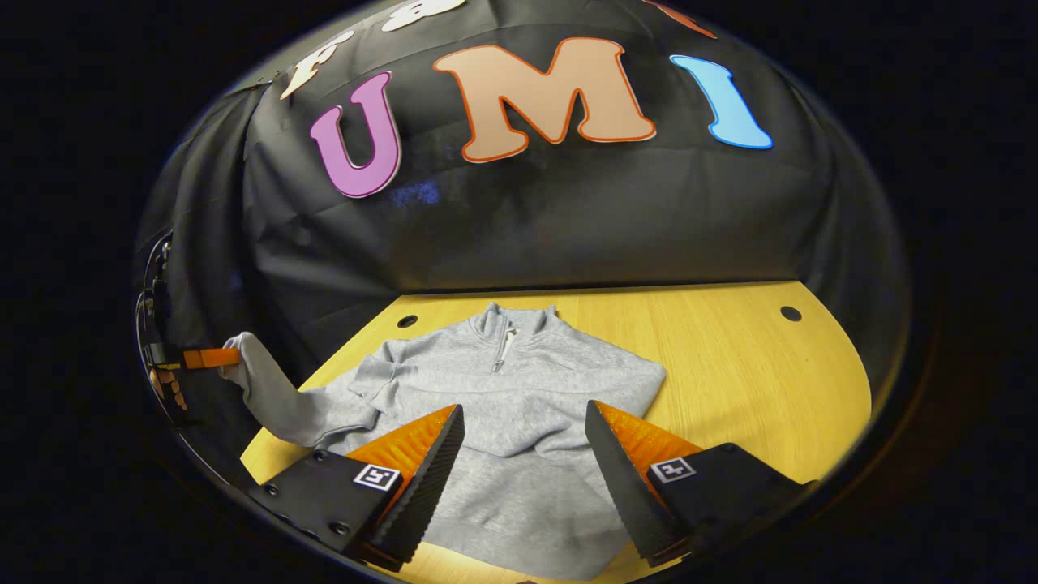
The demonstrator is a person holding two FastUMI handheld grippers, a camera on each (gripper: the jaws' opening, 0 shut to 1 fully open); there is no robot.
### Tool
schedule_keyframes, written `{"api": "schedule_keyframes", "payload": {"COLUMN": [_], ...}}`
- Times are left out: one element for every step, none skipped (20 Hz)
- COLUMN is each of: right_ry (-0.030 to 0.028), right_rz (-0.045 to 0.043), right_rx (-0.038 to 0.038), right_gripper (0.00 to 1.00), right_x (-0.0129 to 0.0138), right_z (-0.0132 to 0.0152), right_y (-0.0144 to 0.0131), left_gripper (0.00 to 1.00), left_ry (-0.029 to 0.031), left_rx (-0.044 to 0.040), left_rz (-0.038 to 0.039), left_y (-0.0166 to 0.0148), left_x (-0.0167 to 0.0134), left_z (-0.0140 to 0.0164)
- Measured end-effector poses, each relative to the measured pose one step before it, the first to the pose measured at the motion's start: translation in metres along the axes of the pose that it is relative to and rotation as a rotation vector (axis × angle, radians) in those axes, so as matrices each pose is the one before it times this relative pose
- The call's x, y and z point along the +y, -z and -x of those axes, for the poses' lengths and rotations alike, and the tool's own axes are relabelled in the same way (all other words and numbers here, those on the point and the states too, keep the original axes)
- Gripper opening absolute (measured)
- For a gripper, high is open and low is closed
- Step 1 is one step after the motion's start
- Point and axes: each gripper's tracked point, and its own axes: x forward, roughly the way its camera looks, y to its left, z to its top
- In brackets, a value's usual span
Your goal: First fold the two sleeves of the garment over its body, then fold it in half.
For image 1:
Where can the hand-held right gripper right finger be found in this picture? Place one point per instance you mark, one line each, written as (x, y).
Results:
(624, 487)

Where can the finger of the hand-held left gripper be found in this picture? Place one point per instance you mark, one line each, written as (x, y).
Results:
(207, 358)

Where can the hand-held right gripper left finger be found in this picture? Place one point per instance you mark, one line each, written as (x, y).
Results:
(422, 487)

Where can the grey zip sweatshirt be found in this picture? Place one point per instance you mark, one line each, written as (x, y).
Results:
(519, 381)

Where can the round black table grommet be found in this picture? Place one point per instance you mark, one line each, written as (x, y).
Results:
(407, 321)
(791, 313)

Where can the black backdrop cloth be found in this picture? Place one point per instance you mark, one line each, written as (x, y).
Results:
(568, 219)

